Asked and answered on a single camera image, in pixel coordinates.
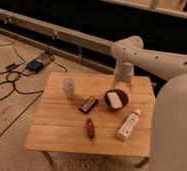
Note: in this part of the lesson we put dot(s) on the dark red bowl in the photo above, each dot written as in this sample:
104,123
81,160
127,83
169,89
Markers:
122,95

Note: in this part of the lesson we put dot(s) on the wooden table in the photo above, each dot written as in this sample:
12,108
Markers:
59,125

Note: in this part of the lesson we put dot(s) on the translucent plastic cup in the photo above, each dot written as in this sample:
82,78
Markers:
68,85

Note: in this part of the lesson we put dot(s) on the white sponge block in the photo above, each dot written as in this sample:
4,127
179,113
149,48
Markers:
114,100

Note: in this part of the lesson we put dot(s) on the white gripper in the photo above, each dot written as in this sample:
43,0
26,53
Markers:
123,73

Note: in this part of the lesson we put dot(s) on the dark chocolate bar box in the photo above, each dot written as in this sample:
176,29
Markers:
88,105

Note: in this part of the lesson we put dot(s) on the metal wall rail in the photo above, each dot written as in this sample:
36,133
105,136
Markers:
72,45

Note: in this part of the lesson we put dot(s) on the small black adapter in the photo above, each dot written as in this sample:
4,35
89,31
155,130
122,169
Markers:
10,66

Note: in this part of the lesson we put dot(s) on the white bottle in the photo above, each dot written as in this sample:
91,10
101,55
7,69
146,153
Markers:
130,122

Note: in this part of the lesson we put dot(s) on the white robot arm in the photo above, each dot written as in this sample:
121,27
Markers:
168,144

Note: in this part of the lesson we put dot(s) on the red snack packet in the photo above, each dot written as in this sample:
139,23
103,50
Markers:
90,128

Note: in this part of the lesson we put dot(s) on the blue power box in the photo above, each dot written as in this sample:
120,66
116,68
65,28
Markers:
34,65

